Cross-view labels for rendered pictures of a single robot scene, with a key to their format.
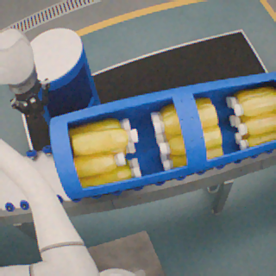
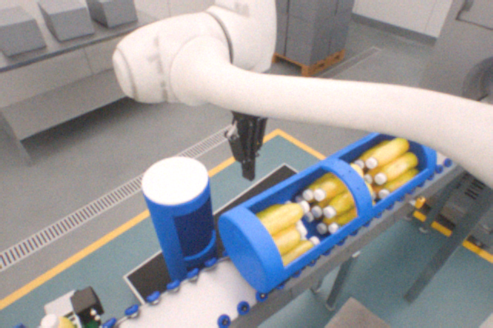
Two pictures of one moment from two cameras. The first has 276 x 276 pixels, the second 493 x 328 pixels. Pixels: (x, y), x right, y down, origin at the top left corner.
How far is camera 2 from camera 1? 0.92 m
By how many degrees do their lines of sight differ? 30
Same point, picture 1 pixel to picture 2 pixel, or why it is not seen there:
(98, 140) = (281, 215)
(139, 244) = (356, 314)
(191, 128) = (353, 179)
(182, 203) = (297, 309)
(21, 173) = (404, 90)
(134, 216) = not seen: outside the picture
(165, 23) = (222, 183)
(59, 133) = (243, 216)
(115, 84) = not seen: hidden behind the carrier
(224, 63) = not seen: hidden behind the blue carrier
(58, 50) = (182, 174)
